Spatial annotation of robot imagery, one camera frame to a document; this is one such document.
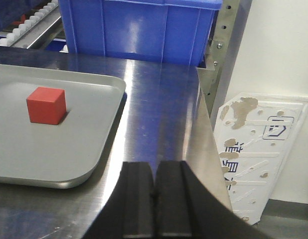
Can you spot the grey metal tray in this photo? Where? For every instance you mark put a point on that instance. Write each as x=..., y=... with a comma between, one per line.
x=55, y=156

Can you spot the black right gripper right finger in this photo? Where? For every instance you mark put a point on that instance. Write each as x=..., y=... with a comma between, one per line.
x=185, y=209

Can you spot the white foam board with print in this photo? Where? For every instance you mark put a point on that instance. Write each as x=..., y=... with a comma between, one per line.
x=254, y=134

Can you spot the red cube block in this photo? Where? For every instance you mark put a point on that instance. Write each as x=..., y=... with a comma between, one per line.
x=46, y=105

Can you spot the steel shelf upright post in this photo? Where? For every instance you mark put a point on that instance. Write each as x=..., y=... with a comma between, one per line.
x=223, y=45

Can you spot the white roller conveyor rail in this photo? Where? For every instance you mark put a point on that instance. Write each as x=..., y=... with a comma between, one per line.
x=36, y=31

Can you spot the blue plastic bin right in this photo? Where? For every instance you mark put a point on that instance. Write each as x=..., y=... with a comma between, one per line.
x=168, y=31

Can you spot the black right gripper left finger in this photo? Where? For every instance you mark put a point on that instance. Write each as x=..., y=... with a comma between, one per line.
x=129, y=212

